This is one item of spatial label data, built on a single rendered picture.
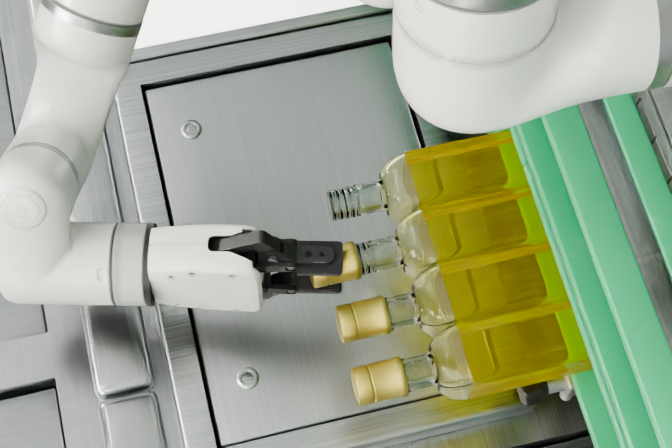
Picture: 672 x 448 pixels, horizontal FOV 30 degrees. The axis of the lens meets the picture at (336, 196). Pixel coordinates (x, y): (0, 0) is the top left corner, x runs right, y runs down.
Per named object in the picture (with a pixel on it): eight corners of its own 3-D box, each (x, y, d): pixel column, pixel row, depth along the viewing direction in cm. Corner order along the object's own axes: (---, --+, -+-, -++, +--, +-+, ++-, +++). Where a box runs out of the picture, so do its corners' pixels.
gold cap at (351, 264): (351, 250, 116) (305, 260, 116) (352, 234, 113) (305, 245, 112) (361, 284, 115) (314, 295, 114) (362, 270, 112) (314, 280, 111)
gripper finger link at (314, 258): (266, 276, 111) (342, 277, 111) (265, 262, 108) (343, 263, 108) (268, 242, 113) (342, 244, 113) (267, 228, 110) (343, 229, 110)
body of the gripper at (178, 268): (142, 323, 116) (263, 325, 116) (128, 281, 107) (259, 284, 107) (148, 248, 119) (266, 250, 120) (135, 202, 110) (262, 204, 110)
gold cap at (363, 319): (380, 303, 114) (333, 314, 113) (382, 288, 111) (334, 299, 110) (390, 339, 112) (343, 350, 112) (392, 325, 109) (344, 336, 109)
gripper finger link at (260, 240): (190, 264, 112) (244, 277, 114) (231, 234, 106) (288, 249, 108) (190, 251, 112) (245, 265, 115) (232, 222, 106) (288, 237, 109)
